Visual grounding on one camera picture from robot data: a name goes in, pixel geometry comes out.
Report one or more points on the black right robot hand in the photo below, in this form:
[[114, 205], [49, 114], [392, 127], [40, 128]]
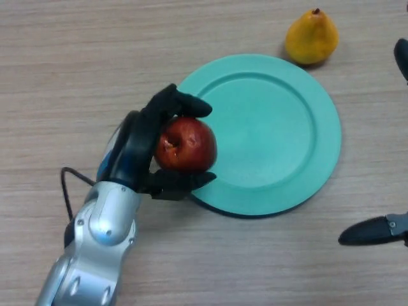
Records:
[[369, 231]]

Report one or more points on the yellow pear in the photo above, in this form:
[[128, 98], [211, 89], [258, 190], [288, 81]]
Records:
[[312, 38]]

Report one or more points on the green round plate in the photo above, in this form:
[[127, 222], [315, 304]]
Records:
[[271, 134]]

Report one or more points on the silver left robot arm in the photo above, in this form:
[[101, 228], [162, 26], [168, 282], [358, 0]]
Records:
[[102, 229]]

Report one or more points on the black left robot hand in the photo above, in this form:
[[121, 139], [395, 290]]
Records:
[[134, 150]]

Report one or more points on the red apple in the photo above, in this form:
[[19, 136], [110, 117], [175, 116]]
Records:
[[191, 146]]

